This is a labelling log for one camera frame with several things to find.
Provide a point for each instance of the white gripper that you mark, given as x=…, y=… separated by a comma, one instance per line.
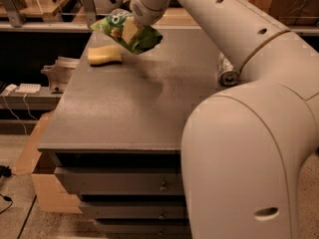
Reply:
x=142, y=12

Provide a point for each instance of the green rice chip bag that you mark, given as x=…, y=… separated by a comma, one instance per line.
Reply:
x=112, y=25

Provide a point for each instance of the grey metal bracket part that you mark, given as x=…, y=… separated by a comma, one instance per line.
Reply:
x=60, y=73

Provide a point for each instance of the green white soda can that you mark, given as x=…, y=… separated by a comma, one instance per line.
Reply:
x=226, y=72

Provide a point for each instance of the yellow sponge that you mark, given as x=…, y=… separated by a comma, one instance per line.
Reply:
x=103, y=55

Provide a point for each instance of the white power strip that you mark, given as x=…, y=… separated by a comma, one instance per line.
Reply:
x=28, y=89

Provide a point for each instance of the cardboard box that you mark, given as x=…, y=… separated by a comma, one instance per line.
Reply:
x=51, y=195

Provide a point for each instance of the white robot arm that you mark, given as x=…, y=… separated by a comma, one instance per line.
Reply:
x=242, y=149

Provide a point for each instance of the grey drawer cabinet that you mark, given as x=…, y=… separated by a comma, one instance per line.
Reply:
x=115, y=134

